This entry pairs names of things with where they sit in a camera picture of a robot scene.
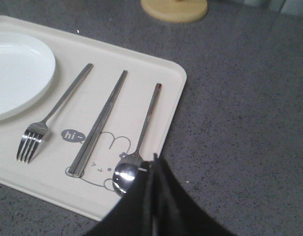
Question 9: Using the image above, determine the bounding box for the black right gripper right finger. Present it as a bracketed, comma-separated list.
[153, 154, 233, 236]

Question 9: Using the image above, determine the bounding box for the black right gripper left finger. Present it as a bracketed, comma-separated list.
[86, 162, 153, 236]

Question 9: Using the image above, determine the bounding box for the silver metal spoon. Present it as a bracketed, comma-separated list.
[112, 83, 162, 196]

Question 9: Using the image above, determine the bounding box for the silver metal chopstick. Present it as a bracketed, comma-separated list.
[74, 70, 129, 178]
[69, 70, 126, 176]

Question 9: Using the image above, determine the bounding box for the silver metal fork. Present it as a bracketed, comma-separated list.
[16, 63, 94, 164]

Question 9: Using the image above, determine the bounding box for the white round plate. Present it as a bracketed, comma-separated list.
[0, 32, 55, 121]

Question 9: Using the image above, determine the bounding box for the cream rabbit serving tray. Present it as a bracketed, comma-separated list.
[0, 16, 187, 220]

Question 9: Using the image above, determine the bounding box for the wooden mug tree stand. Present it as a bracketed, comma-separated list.
[140, 0, 208, 23]

